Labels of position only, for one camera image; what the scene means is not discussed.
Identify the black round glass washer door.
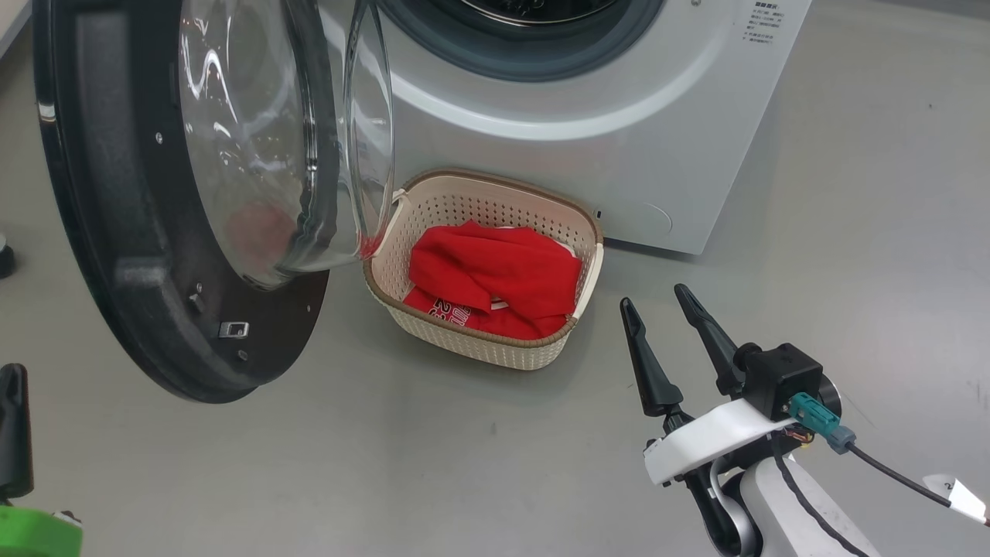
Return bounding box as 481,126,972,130
32,0,396,405

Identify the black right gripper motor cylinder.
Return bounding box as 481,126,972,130
818,374,843,419

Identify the white front-load washing machine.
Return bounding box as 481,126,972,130
321,0,814,257

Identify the round drain filter cover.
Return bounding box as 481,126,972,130
615,199,673,243

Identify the grey rubber door gasket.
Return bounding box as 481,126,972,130
377,0,667,84

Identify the white cable tag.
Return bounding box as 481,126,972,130
923,473,990,524

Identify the black text warning label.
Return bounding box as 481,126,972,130
746,0,781,46

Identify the red garment white trim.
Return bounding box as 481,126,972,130
408,220,583,320

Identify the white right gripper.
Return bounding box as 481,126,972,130
618,282,798,487

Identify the stainless steel washer drum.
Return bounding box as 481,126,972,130
456,0,620,29

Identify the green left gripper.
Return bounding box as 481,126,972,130
0,363,84,557

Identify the cream perforated laundry basket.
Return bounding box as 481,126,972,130
363,169,605,371

